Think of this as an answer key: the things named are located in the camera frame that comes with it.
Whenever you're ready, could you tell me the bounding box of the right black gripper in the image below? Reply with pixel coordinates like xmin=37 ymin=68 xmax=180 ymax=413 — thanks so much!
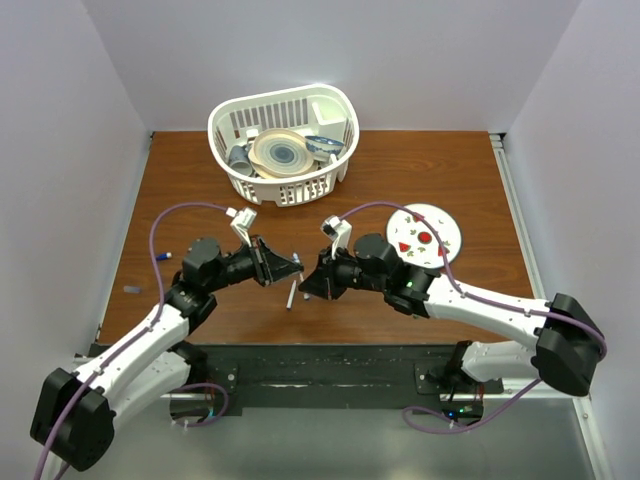
xmin=299 ymin=244 xmax=387 ymax=303

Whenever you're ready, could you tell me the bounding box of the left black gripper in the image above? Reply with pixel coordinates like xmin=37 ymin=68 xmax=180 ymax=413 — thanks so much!
xmin=206 ymin=234 xmax=303 ymax=293

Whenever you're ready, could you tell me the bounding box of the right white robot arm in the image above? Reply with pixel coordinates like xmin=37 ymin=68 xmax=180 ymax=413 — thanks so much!
xmin=300 ymin=234 xmax=606 ymax=397

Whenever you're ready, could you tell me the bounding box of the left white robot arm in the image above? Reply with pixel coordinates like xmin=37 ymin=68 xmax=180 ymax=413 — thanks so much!
xmin=30 ymin=235 xmax=304 ymax=478

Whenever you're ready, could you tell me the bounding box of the white thin pen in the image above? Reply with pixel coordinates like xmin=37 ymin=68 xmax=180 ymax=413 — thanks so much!
xmin=286 ymin=280 xmax=297 ymax=311

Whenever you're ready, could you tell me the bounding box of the watermelon pattern round plate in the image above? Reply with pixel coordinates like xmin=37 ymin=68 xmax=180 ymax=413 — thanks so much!
xmin=386 ymin=203 xmax=462 ymax=269

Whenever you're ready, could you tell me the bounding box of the grey-white mug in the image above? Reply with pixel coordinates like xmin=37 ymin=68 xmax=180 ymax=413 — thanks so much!
xmin=227 ymin=144 xmax=254 ymax=177

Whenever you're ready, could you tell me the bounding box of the beige blue-centred plate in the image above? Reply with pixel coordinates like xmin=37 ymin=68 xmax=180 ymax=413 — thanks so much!
xmin=248 ymin=129 xmax=316 ymax=178

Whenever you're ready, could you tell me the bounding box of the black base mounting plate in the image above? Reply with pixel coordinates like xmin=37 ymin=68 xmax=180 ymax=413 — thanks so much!
xmin=172 ymin=341 xmax=517 ymax=420

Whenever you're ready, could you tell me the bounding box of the blue patterned white bowl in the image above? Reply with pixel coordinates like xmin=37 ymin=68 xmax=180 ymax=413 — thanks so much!
xmin=305 ymin=135 xmax=345 ymax=163

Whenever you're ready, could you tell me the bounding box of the white plastic dish basket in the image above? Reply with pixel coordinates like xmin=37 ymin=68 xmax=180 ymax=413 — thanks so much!
xmin=207 ymin=83 xmax=360 ymax=207

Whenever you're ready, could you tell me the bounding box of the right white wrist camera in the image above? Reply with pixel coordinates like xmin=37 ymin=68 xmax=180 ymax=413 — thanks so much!
xmin=321 ymin=215 xmax=352 ymax=259

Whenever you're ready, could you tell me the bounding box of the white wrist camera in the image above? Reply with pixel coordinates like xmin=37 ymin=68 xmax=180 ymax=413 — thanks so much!
xmin=225 ymin=207 xmax=257 ymax=245
xmin=321 ymin=215 xmax=352 ymax=259

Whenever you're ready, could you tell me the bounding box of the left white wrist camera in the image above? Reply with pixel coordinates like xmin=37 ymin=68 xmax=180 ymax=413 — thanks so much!
xmin=225 ymin=207 xmax=257 ymax=245

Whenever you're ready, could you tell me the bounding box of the aluminium frame rail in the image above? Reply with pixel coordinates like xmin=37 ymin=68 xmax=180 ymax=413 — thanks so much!
xmin=489 ymin=133 xmax=614 ymax=479

